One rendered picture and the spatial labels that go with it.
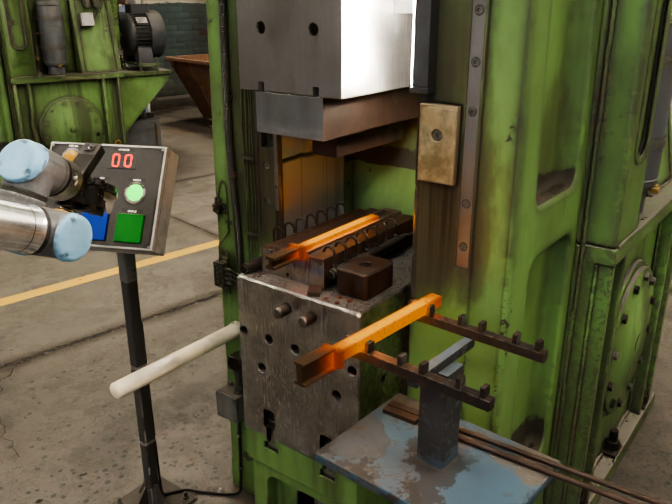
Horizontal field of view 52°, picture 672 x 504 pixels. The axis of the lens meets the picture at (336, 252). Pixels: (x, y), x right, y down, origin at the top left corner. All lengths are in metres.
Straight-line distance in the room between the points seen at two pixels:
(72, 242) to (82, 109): 5.09
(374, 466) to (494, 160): 0.67
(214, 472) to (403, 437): 1.19
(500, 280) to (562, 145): 0.43
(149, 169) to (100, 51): 4.68
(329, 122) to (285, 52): 0.18
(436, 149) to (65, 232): 0.77
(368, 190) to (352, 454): 0.91
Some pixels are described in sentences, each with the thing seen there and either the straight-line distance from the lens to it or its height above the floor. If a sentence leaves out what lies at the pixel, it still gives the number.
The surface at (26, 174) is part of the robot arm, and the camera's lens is 1.45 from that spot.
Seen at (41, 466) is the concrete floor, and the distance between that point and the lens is 2.78.
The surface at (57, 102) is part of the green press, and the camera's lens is 6.37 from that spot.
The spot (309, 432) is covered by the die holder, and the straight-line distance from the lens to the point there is 1.79.
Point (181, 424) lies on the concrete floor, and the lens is 2.84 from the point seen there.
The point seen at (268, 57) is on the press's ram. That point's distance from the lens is 1.61.
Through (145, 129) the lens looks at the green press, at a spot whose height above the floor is 0.36.
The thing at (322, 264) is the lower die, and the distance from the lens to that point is 1.62.
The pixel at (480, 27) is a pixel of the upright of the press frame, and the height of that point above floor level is 1.51.
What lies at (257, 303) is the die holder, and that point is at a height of 0.86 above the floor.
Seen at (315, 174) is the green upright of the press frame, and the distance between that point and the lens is 1.96.
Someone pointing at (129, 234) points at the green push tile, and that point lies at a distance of 1.85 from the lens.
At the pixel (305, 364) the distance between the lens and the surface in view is 1.19.
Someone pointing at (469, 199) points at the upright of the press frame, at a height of 1.16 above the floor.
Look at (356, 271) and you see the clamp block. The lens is 1.58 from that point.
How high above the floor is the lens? 1.57
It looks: 20 degrees down
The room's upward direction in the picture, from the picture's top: straight up
